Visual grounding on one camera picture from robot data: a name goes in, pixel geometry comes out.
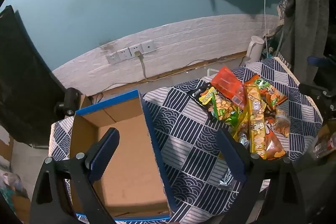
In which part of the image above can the clear plastic bottle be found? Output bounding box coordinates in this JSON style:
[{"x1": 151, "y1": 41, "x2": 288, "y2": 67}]
[{"x1": 312, "y1": 132, "x2": 336, "y2": 159}]

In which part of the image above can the black stand knob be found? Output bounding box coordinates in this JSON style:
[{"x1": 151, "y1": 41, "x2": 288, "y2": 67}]
[{"x1": 54, "y1": 88, "x2": 82, "y2": 117}]

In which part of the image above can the white electric kettle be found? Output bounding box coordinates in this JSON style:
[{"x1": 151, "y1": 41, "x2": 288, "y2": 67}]
[{"x1": 245, "y1": 35, "x2": 265, "y2": 65}]

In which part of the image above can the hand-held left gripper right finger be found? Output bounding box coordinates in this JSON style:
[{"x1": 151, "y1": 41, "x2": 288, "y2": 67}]
[{"x1": 217, "y1": 129, "x2": 307, "y2": 224}]

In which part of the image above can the crumpled plastic bag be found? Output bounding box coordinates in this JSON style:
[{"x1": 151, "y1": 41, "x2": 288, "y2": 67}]
[{"x1": 0, "y1": 170, "x2": 29, "y2": 203}]

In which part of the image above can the black yellow snack packet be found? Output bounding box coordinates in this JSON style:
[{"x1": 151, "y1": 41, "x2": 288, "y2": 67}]
[{"x1": 187, "y1": 83, "x2": 218, "y2": 109}]

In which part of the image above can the black panel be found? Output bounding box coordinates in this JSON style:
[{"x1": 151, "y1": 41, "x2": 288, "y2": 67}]
[{"x1": 0, "y1": 5, "x2": 66, "y2": 146}]

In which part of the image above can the small clear snack packet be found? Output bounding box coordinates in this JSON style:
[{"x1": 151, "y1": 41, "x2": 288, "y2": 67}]
[{"x1": 274, "y1": 109, "x2": 291, "y2": 138}]

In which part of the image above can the white hanging cord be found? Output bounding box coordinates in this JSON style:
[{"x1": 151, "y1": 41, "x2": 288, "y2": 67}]
[{"x1": 263, "y1": 0, "x2": 269, "y2": 56}]

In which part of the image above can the orange-red clear plastic packet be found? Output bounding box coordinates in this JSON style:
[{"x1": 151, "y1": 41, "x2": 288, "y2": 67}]
[{"x1": 211, "y1": 66, "x2": 246, "y2": 109}]

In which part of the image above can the grey plug cable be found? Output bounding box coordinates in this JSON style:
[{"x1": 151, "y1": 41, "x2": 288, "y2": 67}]
[{"x1": 134, "y1": 51, "x2": 158, "y2": 81}]

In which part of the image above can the small silver wrapper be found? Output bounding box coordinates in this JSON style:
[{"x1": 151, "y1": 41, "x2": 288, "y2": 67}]
[
  {"x1": 238, "y1": 132, "x2": 250, "y2": 151},
  {"x1": 218, "y1": 170, "x2": 234, "y2": 190}
]

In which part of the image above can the long yellow snack packet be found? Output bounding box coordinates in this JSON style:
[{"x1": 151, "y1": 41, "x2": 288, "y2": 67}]
[{"x1": 245, "y1": 84, "x2": 268, "y2": 159}]

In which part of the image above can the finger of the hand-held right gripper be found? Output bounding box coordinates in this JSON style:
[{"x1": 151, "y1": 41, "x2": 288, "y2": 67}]
[
  {"x1": 299, "y1": 83, "x2": 336, "y2": 119},
  {"x1": 307, "y1": 55, "x2": 336, "y2": 69}
]

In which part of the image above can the blue white patterned tablecloth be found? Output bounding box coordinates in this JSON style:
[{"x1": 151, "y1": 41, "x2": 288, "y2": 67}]
[{"x1": 49, "y1": 57, "x2": 323, "y2": 224}]

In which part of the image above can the green orange snack packet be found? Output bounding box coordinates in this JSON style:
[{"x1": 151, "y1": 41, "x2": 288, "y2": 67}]
[{"x1": 249, "y1": 74, "x2": 288, "y2": 110}]

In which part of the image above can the cardboard box with blue edges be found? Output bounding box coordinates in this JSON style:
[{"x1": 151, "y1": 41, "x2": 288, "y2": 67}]
[{"x1": 70, "y1": 89, "x2": 179, "y2": 222}]

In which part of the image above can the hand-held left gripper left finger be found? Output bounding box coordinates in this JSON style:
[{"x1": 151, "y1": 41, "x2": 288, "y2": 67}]
[{"x1": 29, "y1": 127, "x2": 120, "y2": 224}]

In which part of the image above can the dark hanging cloth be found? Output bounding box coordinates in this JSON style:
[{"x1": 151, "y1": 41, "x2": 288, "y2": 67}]
[{"x1": 278, "y1": 0, "x2": 330, "y2": 75}]

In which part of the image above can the orange snack bag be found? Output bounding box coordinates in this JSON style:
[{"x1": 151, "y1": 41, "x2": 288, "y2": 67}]
[{"x1": 262, "y1": 115, "x2": 286, "y2": 161}]

